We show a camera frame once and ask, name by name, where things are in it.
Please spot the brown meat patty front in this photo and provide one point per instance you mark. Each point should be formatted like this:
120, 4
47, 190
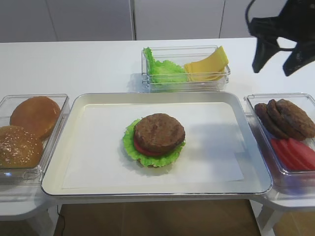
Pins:
296, 117

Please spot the white serving tray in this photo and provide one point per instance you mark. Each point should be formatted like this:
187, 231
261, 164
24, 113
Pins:
220, 156

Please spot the clear lettuce and cheese container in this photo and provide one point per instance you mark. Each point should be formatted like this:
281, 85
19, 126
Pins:
181, 56

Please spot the red tomato slice right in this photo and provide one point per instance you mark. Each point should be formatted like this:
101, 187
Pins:
303, 153

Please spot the clear patty and tomato container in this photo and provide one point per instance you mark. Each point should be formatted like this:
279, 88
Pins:
282, 177

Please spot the yellow cheese slices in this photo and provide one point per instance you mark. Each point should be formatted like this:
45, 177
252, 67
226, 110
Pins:
208, 69

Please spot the brown meat patty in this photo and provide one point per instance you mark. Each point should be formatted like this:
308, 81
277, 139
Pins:
261, 111
159, 132
296, 117
281, 123

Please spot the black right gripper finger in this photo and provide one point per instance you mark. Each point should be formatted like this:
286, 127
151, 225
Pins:
266, 48

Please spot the green lettuce leaf on tray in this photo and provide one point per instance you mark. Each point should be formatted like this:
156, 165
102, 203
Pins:
148, 161

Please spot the sesame seed bun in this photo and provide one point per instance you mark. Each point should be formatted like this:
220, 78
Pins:
19, 148

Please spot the red tomato slice left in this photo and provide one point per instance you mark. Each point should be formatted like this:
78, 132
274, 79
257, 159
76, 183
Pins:
280, 153

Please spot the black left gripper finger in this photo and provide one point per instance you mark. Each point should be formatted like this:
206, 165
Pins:
302, 54

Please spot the green lettuce in container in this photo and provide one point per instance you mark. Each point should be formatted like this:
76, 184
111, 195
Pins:
163, 71

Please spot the clear bun container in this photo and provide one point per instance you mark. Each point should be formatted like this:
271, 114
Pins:
32, 175

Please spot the red tomato slice on tray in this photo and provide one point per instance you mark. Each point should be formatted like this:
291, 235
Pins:
146, 152

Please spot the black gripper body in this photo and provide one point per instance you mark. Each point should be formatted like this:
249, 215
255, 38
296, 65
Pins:
295, 22

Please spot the plain brown bun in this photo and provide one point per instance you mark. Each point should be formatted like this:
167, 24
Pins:
37, 114

